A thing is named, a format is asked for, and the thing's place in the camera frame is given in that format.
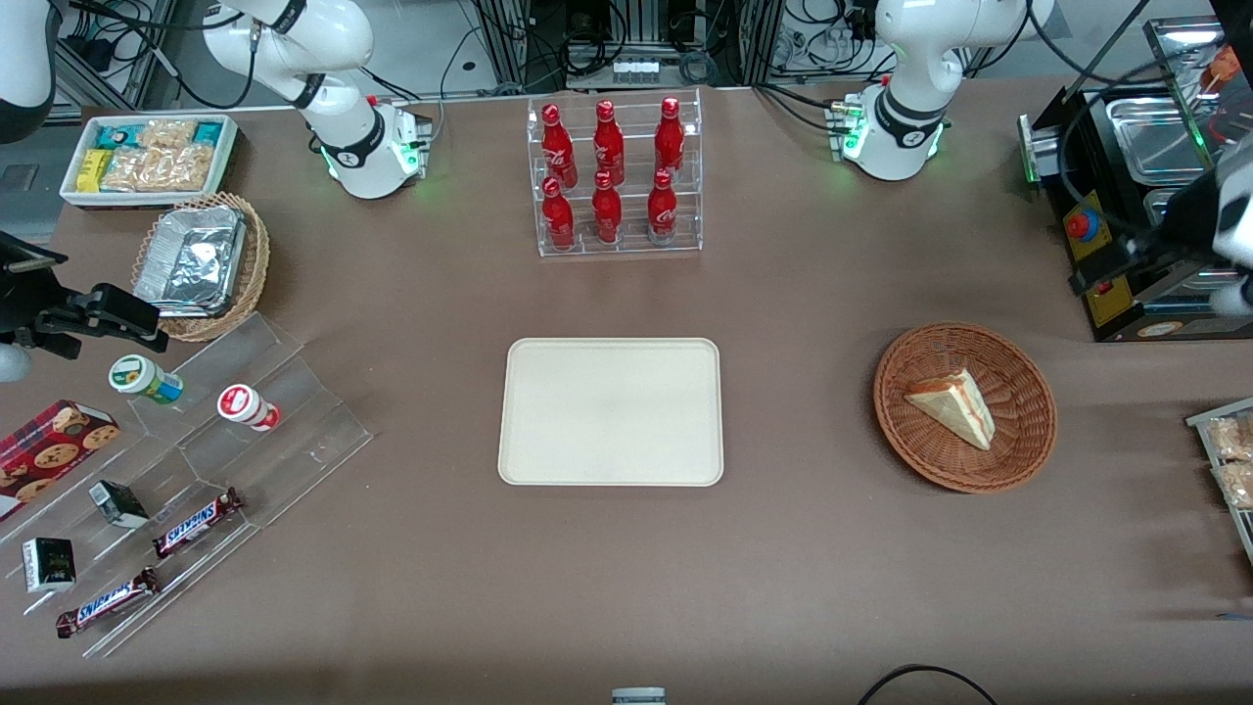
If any red cola bottle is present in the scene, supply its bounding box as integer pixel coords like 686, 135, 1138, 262
592, 100, 627, 187
541, 104, 580, 189
646, 168, 680, 247
541, 176, 578, 253
590, 171, 625, 247
653, 96, 687, 179

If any round brown wicker basket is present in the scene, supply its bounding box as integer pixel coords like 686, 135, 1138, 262
873, 322, 1059, 494

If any black machine with metal trays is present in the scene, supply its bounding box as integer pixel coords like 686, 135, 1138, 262
1016, 18, 1253, 343

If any large clear cracker bag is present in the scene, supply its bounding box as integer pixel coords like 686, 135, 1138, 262
101, 145, 214, 193

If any black floor cable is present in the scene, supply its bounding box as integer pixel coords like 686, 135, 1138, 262
859, 664, 1000, 705

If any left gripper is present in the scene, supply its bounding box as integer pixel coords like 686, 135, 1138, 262
1068, 172, 1253, 298

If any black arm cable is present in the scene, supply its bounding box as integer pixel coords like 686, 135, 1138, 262
1059, 54, 1190, 258

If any aluminium foil container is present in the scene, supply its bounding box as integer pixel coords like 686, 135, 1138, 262
134, 205, 248, 318

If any grey snack tray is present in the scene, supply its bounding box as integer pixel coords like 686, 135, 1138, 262
1185, 396, 1253, 566

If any red plaid cookie box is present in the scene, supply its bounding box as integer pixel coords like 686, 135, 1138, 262
0, 399, 121, 522

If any beige rectangular tray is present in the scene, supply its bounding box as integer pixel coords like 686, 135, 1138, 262
497, 338, 724, 488

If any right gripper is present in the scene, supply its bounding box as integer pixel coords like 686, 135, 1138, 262
0, 230, 170, 359

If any light wicker basket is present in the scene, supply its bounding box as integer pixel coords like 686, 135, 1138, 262
131, 192, 271, 343

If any triangular sandwich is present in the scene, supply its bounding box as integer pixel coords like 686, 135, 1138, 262
903, 368, 998, 452

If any white snack bin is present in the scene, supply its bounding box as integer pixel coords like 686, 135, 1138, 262
60, 114, 240, 210

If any clear acrylic bottle rack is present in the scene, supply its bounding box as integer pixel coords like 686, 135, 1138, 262
527, 87, 704, 259

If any small clear cracker bag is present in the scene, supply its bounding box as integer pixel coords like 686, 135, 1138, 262
137, 118, 199, 150

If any red lid yogurt cup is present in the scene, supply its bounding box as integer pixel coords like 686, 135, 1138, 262
216, 384, 282, 433

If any aluminium frame rack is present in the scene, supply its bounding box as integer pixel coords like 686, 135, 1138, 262
475, 0, 784, 91

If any green lid yogurt cup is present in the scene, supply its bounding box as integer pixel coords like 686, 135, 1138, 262
108, 354, 185, 405

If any snickers bar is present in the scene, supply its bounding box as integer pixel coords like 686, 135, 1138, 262
152, 487, 244, 560
55, 567, 162, 639

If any small black white carton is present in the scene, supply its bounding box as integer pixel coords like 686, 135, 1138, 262
22, 537, 77, 594

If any clear acrylic stepped shelf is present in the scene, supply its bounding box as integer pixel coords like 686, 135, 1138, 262
0, 312, 374, 659

